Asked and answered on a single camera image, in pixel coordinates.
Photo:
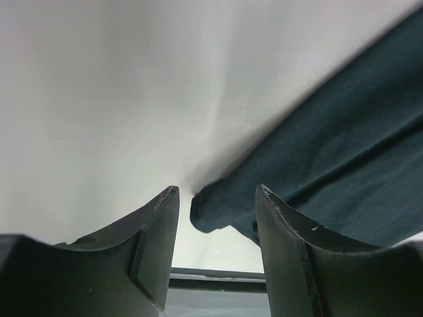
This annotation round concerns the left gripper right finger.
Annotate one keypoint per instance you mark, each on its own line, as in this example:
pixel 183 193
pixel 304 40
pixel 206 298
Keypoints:
pixel 311 270

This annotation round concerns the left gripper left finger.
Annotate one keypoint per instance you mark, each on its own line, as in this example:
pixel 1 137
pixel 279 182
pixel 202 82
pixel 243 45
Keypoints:
pixel 122 269

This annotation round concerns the black t-shirt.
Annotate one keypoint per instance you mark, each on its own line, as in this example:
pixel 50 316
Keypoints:
pixel 349 157

